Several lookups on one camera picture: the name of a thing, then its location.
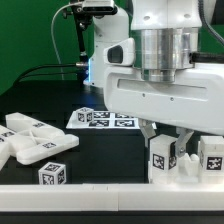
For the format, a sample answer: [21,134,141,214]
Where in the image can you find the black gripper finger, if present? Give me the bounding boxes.
[175,127,194,157]
[138,119,156,147]

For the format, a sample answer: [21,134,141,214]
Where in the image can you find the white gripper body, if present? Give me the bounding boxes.
[104,63,224,135]

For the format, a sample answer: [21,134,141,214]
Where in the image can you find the white chair seat block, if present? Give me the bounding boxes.
[170,154,201,184]

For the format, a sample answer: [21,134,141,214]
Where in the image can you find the white chair back frame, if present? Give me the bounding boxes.
[0,112,79,170]

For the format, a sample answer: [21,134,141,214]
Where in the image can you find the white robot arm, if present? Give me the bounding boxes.
[104,0,224,156]

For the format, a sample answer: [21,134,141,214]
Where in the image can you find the white base tag sheet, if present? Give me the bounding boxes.
[65,109,158,130]

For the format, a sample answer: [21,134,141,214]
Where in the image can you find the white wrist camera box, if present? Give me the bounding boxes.
[103,38,135,66]

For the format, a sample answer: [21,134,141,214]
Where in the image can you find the black camera stand pole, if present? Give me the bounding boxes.
[68,3,91,83]

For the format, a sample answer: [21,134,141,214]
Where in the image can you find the white front fence rail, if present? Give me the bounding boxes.
[0,184,224,212]

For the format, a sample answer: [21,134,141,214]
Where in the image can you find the black cables on table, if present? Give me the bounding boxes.
[14,61,89,84]

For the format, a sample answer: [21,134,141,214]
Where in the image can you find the overhead camera on stand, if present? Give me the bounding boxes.
[69,0,118,16]

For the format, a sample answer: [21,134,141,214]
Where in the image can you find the grey cable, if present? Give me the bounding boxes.
[50,1,84,81]

